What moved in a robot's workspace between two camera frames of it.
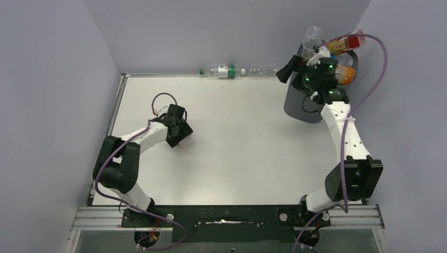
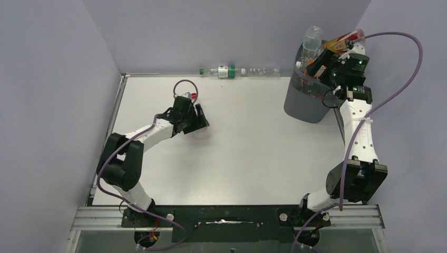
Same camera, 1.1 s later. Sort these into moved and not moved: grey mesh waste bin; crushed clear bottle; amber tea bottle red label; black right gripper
Moved: black right gripper
Not moved: grey mesh waste bin; amber tea bottle red label; crushed clear bottle
